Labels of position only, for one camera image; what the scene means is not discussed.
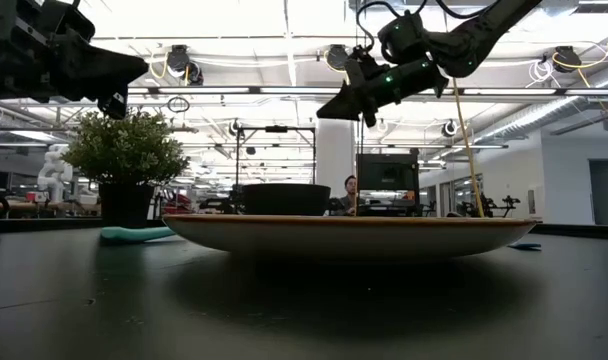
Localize green potted plant black pot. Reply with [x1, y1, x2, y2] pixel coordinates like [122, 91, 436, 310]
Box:
[61, 109, 190, 230]

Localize seated person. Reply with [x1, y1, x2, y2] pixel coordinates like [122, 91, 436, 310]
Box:
[333, 174, 366, 217]

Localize spoon with teal handle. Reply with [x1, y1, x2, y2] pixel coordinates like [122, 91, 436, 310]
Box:
[99, 225, 178, 246]

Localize black background robot arms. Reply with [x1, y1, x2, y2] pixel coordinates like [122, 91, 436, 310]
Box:
[456, 193, 523, 219]

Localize dark grey ceramic bowl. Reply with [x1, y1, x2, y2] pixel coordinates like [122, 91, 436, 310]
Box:
[241, 183, 332, 217]

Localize ceiling light bar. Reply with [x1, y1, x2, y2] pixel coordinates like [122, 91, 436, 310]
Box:
[128, 85, 608, 97]

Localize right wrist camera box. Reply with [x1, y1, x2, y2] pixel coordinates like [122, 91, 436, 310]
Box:
[343, 47, 380, 76]

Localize black monitor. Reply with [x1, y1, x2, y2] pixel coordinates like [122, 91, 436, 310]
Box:
[356, 152, 420, 194]

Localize long yellow cable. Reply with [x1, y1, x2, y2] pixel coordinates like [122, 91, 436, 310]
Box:
[451, 77, 486, 219]

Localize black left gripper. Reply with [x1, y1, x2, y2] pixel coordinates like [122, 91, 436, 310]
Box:
[13, 19, 150, 121]

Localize black frame stand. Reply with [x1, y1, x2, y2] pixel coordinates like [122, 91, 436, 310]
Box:
[235, 124, 318, 187]

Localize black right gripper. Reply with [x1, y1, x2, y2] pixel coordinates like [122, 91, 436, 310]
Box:
[316, 69, 393, 127]

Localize yellow ceramic plate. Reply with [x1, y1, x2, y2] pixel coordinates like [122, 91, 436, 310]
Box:
[162, 213, 544, 265]

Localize white robot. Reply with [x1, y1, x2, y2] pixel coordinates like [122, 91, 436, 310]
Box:
[36, 144, 74, 204]

